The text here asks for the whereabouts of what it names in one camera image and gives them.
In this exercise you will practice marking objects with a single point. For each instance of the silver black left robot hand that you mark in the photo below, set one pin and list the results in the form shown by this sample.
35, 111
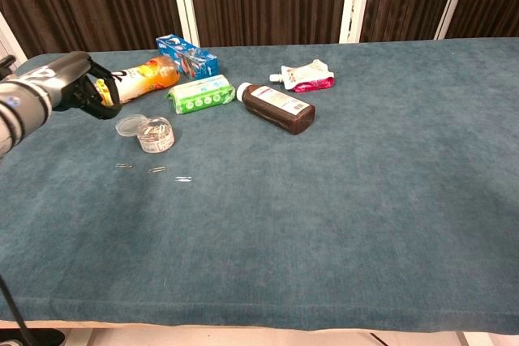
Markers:
73, 74

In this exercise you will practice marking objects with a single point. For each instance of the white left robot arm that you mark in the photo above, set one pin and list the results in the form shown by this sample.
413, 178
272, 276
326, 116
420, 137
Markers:
20, 107

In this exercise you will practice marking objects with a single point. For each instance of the clear round lid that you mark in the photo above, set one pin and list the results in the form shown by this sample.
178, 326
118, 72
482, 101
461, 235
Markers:
127, 125

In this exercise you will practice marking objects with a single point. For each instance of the orange drink bottle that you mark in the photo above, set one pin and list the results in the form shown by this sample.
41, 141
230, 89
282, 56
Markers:
150, 76

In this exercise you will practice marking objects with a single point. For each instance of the silver paper clip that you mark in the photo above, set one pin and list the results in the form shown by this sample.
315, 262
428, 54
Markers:
123, 165
183, 179
157, 169

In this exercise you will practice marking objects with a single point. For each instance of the clear paper clip container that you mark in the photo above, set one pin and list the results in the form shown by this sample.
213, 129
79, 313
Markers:
159, 141

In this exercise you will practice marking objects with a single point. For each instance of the blue toothpaste box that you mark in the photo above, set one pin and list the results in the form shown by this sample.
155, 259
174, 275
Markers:
188, 58

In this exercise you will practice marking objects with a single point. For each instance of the green wet wipes pack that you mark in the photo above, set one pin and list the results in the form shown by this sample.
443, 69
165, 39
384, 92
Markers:
200, 95

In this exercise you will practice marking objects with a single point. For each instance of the brown medicine bottle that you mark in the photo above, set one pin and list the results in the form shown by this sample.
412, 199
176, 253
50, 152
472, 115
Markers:
275, 109

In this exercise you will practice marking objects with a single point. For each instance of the crumpled white pink pouch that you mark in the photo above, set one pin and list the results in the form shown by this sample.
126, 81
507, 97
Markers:
304, 74

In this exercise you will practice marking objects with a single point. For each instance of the black object under table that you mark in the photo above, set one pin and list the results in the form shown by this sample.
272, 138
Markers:
36, 338

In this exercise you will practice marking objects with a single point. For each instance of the teal table cloth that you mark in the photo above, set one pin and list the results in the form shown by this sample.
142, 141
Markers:
324, 200

